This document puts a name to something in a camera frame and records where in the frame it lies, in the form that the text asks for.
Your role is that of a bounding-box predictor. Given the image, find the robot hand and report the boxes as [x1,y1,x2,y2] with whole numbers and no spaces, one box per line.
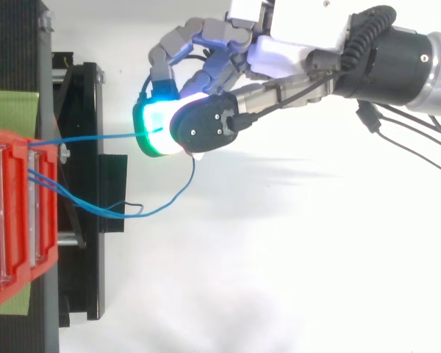
[132,0,354,161]

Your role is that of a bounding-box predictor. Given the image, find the black stand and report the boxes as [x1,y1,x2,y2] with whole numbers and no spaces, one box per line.
[0,0,129,353]

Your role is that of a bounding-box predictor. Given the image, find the red bin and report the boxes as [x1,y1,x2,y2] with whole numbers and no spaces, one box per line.
[0,126,60,313]

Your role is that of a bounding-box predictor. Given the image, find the black coiled cable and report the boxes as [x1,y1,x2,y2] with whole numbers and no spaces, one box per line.
[340,4,398,73]

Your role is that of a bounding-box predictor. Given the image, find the thin black cable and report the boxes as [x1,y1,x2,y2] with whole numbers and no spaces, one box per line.
[355,100,441,176]
[381,104,441,152]

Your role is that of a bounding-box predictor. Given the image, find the blue cable bundle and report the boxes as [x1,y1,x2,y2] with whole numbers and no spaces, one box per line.
[27,156,196,221]

